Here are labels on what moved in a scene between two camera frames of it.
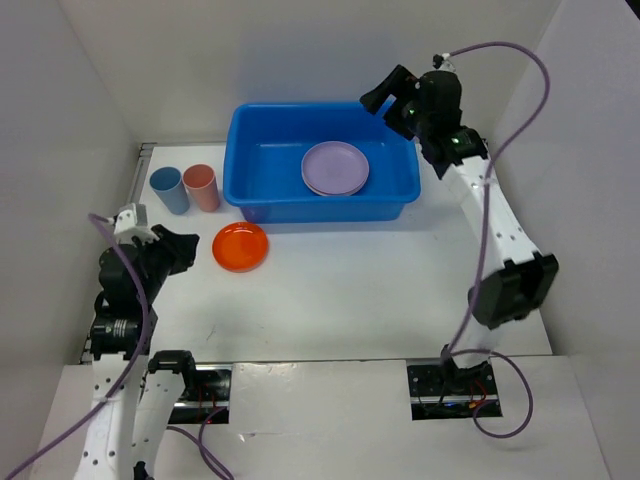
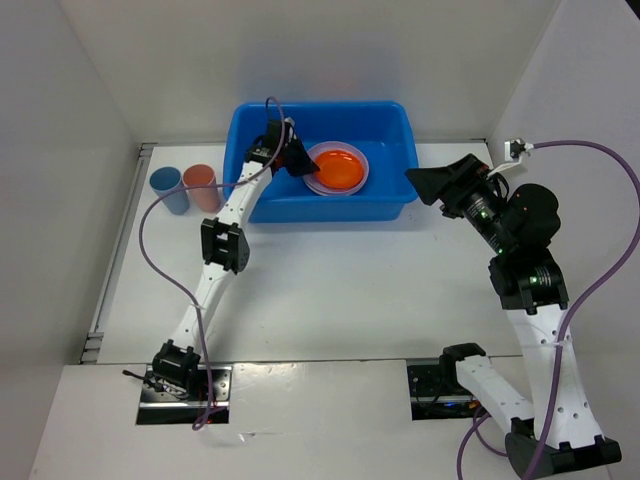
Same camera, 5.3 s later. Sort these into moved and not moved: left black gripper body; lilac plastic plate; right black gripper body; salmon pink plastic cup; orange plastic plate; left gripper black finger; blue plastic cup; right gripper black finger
Moved: right gripper black finger; right black gripper body; orange plastic plate; left gripper black finger; left black gripper body
Not moved: lilac plastic plate; salmon pink plastic cup; blue plastic cup
